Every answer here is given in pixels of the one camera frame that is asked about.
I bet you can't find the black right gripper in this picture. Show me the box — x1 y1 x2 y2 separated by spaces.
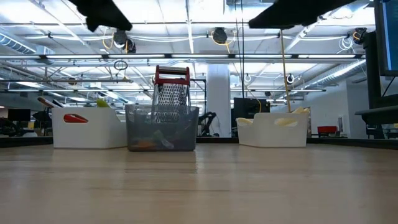
248 0 355 30

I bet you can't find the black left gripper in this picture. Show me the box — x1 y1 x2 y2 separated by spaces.
68 0 133 32

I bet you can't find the red long spoon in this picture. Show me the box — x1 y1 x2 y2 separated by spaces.
37 96 90 124

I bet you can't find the black computer monitor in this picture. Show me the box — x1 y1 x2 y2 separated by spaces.
363 0 398 110

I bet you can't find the white plastic storage bin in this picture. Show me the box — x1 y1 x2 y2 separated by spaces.
51 106 128 149

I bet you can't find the white cutting board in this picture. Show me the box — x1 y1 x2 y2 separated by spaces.
235 111 310 148

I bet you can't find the black background office chair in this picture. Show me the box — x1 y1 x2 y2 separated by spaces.
32 110 53 133

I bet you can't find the grey translucent plastic bin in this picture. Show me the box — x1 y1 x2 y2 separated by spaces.
124 104 200 152

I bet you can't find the small black background monitor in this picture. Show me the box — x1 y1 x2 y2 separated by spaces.
7 108 32 122

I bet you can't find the grey computer desk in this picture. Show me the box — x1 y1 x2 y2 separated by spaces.
354 105 398 139

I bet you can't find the black ceiling cable reel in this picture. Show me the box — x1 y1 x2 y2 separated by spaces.
112 27 137 54
211 27 228 45
352 27 368 45

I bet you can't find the yellow hanging cable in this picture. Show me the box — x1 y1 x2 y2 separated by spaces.
280 29 292 113

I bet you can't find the black hanging cable with coil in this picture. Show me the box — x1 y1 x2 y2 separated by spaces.
234 0 246 98

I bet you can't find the steel box grater red handle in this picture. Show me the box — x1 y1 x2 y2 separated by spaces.
151 64 192 125

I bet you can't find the black aluminium table frame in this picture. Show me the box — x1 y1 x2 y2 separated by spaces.
0 135 398 150

